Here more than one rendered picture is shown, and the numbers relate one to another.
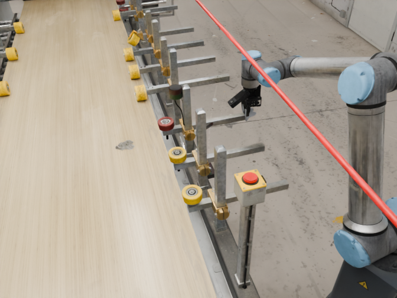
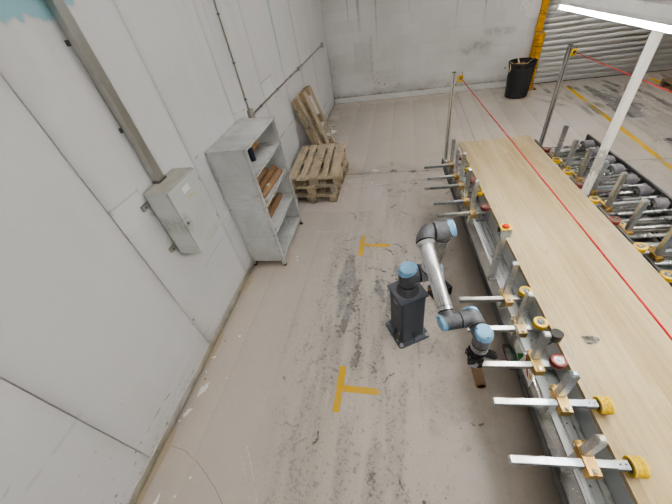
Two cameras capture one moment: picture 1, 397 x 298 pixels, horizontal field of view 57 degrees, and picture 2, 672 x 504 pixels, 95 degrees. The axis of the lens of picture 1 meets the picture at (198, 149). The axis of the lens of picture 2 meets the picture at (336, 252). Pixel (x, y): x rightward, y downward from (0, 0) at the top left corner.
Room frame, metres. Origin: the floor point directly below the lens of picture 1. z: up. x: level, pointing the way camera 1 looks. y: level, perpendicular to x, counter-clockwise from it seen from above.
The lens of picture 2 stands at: (2.62, -0.50, 2.64)
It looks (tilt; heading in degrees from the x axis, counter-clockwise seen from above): 41 degrees down; 207
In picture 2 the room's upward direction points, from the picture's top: 11 degrees counter-clockwise
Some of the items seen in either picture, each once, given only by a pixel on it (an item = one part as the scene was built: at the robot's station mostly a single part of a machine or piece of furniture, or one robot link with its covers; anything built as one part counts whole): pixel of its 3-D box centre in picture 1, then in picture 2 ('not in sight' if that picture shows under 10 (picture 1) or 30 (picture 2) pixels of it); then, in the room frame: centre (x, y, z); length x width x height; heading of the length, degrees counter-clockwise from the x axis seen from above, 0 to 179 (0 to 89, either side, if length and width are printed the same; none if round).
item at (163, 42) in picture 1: (166, 76); (579, 456); (1.95, 0.17, 0.90); 0.03 x 0.03 x 0.48; 14
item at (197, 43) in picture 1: (166, 47); not in sight; (2.24, 0.18, 0.95); 0.50 x 0.04 x 0.04; 104
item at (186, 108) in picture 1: (188, 128); (534, 356); (1.46, 0.05, 0.87); 0.03 x 0.03 x 0.48; 14
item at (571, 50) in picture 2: not in sight; (555, 103); (-1.54, 0.43, 1.25); 0.15 x 0.08 x 1.10; 14
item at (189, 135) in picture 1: (186, 129); (535, 362); (1.48, 0.06, 0.85); 0.13 x 0.06 x 0.05; 14
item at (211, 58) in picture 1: (175, 64); (572, 462); (2.00, 0.12, 0.95); 0.50 x 0.04 x 0.04; 104
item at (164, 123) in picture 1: (166, 129); (556, 364); (1.48, 0.16, 0.85); 0.08 x 0.08 x 0.11
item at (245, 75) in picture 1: (251, 64); (482, 336); (1.58, -0.27, 1.14); 0.10 x 0.09 x 0.12; 24
